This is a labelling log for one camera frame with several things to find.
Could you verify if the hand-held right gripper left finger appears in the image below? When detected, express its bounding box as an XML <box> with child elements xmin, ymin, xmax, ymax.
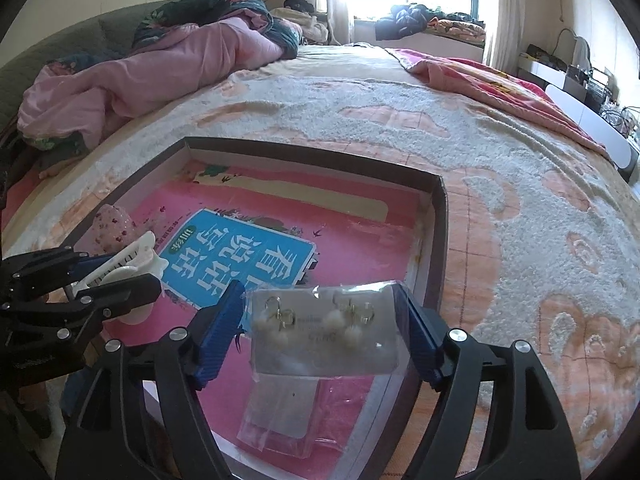
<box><xmin>55</xmin><ymin>285</ymin><xmax>246</xmax><ymax>480</ymax></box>

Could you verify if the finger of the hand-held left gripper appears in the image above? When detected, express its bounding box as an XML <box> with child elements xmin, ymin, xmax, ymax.
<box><xmin>0</xmin><ymin>246</ymin><xmax>133</xmax><ymax>306</ymax></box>
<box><xmin>0</xmin><ymin>272</ymin><xmax>163</xmax><ymax>342</ymax></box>

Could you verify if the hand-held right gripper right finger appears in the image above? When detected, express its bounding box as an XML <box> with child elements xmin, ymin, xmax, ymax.
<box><xmin>392</xmin><ymin>282</ymin><xmax>583</xmax><ymax>480</ymax></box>

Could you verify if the white hair clip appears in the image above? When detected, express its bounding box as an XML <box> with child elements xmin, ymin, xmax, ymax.
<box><xmin>67</xmin><ymin>230</ymin><xmax>168</xmax><ymax>323</ymax></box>

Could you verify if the earring card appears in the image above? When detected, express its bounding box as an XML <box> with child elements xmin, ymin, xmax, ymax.
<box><xmin>247</xmin><ymin>280</ymin><xmax>401</xmax><ymax>378</ymax></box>

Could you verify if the dark cardboard box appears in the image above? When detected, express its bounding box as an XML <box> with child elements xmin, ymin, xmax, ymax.
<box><xmin>75</xmin><ymin>135</ymin><xmax>448</xmax><ymax>480</ymax></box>

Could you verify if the clear plastic bag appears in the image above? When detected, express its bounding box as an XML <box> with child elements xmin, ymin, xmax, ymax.
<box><xmin>236</xmin><ymin>375</ymin><xmax>331</xmax><ymax>458</ymax></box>

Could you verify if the pink and dark floral quilt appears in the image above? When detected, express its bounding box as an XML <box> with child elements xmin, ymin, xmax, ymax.
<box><xmin>17</xmin><ymin>0</ymin><xmax>303</xmax><ymax>153</ymax></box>

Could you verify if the grey padded headboard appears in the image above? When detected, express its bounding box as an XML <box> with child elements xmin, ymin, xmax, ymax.
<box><xmin>0</xmin><ymin>0</ymin><xmax>166</xmax><ymax>126</ymax></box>

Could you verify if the pink red blanket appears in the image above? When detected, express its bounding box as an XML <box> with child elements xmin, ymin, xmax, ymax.
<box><xmin>385</xmin><ymin>47</ymin><xmax>608</xmax><ymax>161</ymax></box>

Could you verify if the white dressing table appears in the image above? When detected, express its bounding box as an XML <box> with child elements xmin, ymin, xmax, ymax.
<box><xmin>517</xmin><ymin>52</ymin><xmax>640</xmax><ymax>183</ymax></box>

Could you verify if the white window bench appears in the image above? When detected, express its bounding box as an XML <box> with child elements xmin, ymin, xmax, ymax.
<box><xmin>352</xmin><ymin>17</ymin><xmax>488</xmax><ymax>63</ymax></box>

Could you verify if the group of small desk items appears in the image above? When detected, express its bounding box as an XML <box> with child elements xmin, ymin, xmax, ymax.
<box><xmin>565</xmin><ymin>65</ymin><xmax>640</xmax><ymax>136</ymax></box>

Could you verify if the colourful folded cloth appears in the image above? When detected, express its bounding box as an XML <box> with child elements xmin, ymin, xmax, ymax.
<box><xmin>430</xmin><ymin>12</ymin><xmax>487</xmax><ymax>43</ymax></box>

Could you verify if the dark puffer jacket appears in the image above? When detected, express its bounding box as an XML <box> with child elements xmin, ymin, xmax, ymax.
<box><xmin>375</xmin><ymin>2</ymin><xmax>441</xmax><ymax>41</ymax></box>

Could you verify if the cream pillow pile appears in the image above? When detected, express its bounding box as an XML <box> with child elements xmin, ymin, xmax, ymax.
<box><xmin>270</xmin><ymin>0</ymin><xmax>331</xmax><ymax>46</ymax></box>

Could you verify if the white curtain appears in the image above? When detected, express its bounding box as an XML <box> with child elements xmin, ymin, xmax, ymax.
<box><xmin>485</xmin><ymin>0</ymin><xmax>526</xmax><ymax>68</ymax></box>
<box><xmin>315</xmin><ymin>0</ymin><xmax>356</xmax><ymax>43</ymax></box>

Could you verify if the white oval mirror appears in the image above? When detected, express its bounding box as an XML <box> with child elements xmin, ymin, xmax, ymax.
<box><xmin>557</xmin><ymin>27</ymin><xmax>592</xmax><ymax>68</ymax></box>

